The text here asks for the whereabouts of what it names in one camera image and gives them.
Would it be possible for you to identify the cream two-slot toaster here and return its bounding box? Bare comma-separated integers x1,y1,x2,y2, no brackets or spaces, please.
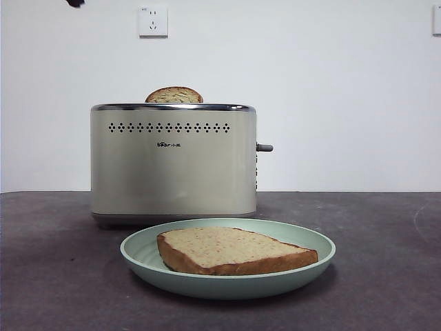
90,102,274,230

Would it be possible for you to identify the small brown bread slice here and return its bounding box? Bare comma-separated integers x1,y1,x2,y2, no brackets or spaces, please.
144,87,205,104

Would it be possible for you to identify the pale green round plate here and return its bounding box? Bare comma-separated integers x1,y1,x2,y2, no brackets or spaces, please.
119,217,337,301

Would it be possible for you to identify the large brown bread slice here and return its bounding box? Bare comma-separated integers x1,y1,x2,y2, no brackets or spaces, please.
156,226,320,277

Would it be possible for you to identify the white wall power socket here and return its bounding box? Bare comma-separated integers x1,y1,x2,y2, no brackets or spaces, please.
139,5,170,39

